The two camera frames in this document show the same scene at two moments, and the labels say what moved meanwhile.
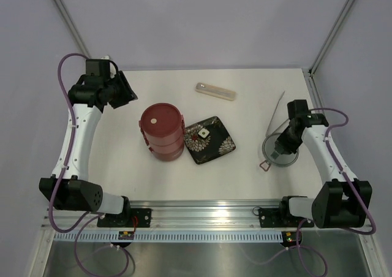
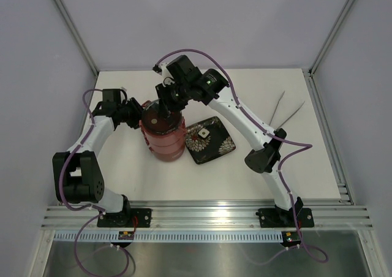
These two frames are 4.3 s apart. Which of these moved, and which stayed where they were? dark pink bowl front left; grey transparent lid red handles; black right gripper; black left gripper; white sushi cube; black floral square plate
Moved: black right gripper; black left gripper; grey transparent lid red handles
Stayed: dark pink bowl front left; black floral square plate; white sushi cube
